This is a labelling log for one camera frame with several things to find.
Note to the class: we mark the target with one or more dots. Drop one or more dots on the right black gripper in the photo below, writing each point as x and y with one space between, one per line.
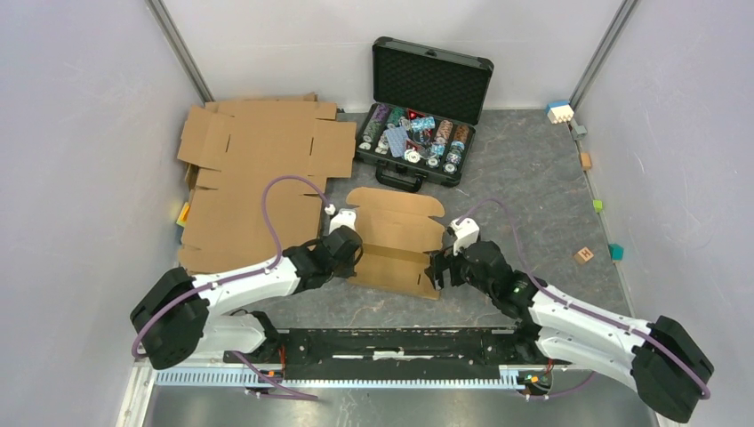
440 261

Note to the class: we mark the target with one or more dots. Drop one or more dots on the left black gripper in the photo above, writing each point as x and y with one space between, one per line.
348 269

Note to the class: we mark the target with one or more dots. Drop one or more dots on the brown cardboard box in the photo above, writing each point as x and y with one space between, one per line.
399 230

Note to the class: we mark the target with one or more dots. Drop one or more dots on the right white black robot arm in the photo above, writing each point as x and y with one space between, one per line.
659 360

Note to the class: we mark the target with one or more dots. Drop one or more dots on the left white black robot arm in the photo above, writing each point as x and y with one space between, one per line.
184 315

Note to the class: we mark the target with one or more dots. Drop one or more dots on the wooden letter H block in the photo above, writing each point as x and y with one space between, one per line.
584 255

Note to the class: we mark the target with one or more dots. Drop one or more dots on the stack of cardboard blanks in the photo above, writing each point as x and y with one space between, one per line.
252 161

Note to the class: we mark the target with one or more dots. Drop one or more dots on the black poker chip case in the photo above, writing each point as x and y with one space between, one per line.
427 102

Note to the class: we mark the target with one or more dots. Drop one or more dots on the yellow orange block at left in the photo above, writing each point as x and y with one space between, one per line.
182 217

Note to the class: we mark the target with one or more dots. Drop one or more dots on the lime green small block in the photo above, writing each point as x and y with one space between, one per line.
598 205

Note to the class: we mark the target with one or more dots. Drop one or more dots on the teal small block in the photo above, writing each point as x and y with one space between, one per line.
616 252

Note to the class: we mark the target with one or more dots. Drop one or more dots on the orange small block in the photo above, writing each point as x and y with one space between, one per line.
585 160

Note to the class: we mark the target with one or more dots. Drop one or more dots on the blue white toy block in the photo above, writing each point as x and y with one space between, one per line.
559 112

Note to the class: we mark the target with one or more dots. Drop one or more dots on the grey small block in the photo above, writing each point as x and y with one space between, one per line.
578 132

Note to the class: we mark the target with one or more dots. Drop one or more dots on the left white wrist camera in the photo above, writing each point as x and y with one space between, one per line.
343 217

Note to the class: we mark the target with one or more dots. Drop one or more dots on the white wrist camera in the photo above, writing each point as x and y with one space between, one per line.
343 217
464 232

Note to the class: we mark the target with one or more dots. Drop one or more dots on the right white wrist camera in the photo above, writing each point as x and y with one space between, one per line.
464 232

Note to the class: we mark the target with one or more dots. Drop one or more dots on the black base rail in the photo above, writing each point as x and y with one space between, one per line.
461 353

